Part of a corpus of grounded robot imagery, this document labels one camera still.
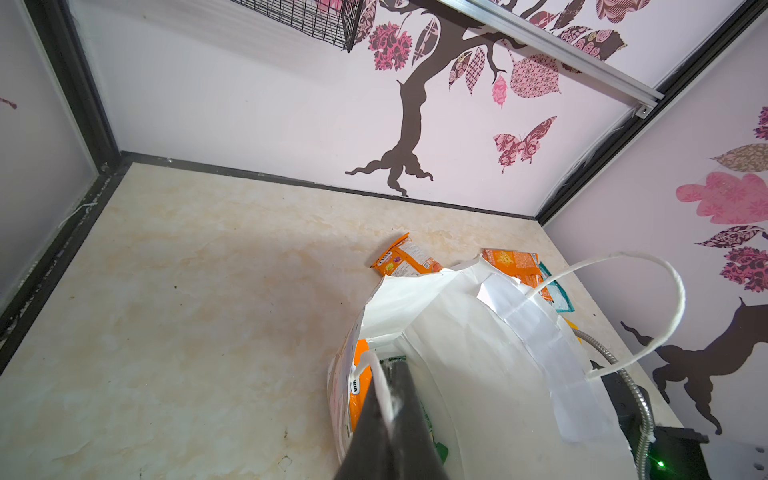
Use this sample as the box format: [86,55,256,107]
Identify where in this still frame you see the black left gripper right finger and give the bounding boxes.
[384,361,448,479]

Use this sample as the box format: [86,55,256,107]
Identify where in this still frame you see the green Fox's candy bag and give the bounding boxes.
[420,403,449,465]

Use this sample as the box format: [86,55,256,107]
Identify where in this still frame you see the black wire basket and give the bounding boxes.
[235,0,365,52]

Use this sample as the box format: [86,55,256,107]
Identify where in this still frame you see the back aluminium rail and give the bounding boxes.
[442,0,664,118]

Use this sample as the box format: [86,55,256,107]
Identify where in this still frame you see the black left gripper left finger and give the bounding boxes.
[335,353,396,479]

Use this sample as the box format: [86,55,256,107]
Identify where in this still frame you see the white paper bag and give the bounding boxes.
[326,250,686,480]

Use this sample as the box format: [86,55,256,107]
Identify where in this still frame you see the pink yellow Fox's candy bag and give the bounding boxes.
[349,339,372,433]

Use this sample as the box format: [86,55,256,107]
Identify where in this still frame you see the teal white snack packet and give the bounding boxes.
[546,281,575,313]

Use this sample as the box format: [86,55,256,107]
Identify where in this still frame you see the orange white snack packet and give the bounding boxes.
[371,233,443,277]

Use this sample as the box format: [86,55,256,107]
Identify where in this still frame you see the orange snack packet far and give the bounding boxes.
[481,249,544,288]

